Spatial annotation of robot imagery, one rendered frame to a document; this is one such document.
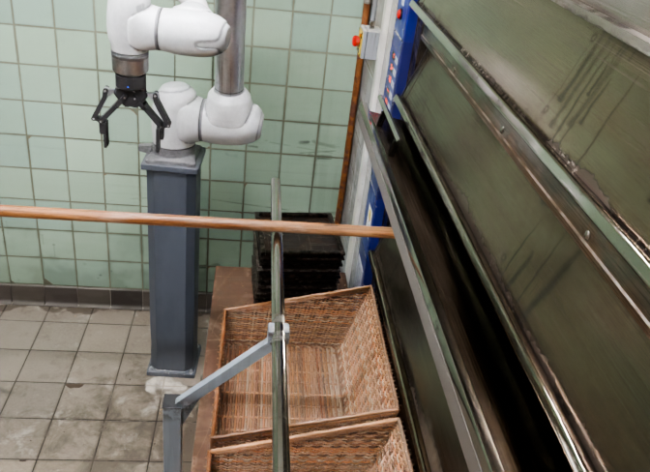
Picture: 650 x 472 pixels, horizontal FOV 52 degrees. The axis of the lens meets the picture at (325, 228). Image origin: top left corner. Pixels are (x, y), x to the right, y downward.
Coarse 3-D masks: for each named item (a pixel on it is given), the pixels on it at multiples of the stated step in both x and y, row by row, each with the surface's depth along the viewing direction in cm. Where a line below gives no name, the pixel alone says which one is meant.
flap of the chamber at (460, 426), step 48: (384, 144) 171; (384, 192) 147; (432, 192) 153; (432, 240) 132; (480, 288) 121; (432, 336) 104; (480, 336) 107; (480, 384) 96; (528, 384) 100; (528, 432) 90
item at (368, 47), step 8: (360, 32) 242; (368, 32) 236; (376, 32) 236; (360, 40) 241; (368, 40) 237; (376, 40) 238; (360, 48) 240; (368, 48) 239; (376, 48) 239; (360, 56) 241; (368, 56) 240
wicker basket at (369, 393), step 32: (352, 288) 215; (224, 320) 211; (256, 320) 219; (288, 320) 220; (320, 320) 221; (352, 320) 222; (224, 352) 219; (288, 352) 223; (320, 352) 225; (352, 352) 214; (384, 352) 187; (224, 384) 207; (256, 384) 208; (288, 384) 210; (320, 384) 211; (352, 384) 205; (384, 384) 181; (224, 416) 195; (256, 416) 197; (288, 416) 198; (320, 416) 200; (352, 416) 169; (384, 416) 170
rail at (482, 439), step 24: (384, 168) 151; (408, 216) 133; (408, 240) 125; (432, 288) 111; (432, 312) 106; (456, 360) 96; (456, 384) 93; (480, 408) 88; (480, 432) 84; (480, 456) 82
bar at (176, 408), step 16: (272, 192) 195; (272, 208) 187; (272, 240) 172; (272, 256) 165; (272, 272) 159; (272, 288) 154; (272, 304) 149; (272, 320) 144; (272, 336) 139; (288, 336) 141; (256, 352) 143; (272, 352) 135; (224, 368) 146; (240, 368) 145; (272, 368) 131; (208, 384) 146; (272, 384) 127; (176, 400) 149; (192, 400) 148; (272, 400) 124; (176, 416) 149; (272, 416) 120; (176, 432) 152; (272, 432) 117; (288, 432) 117; (176, 448) 154; (272, 448) 114; (288, 448) 114; (176, 464) 157; (288, 464) 110
